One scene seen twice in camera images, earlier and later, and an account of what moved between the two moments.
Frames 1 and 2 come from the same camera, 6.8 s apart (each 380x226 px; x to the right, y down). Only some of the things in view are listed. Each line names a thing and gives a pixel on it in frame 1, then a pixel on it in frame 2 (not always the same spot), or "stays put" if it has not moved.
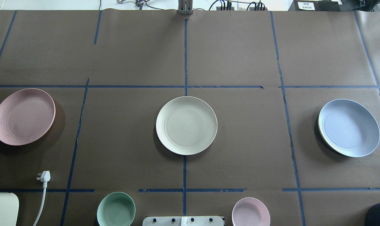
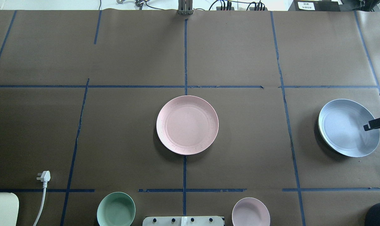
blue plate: x=347 y=128 stays put
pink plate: x=24 y=116 to x=187 y=125
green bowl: x=116 y=208 stays put
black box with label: x=317 y=5 stays put
